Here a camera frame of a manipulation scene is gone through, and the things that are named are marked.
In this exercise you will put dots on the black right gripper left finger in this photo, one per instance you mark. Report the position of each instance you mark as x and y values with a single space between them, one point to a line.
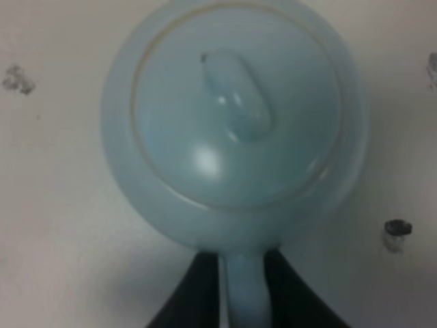
195 303

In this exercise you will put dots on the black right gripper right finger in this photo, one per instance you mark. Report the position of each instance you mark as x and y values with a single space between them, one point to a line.
294 304

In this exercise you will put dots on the light blue porcelain teapot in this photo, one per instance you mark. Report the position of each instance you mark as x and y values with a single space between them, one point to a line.
229 125

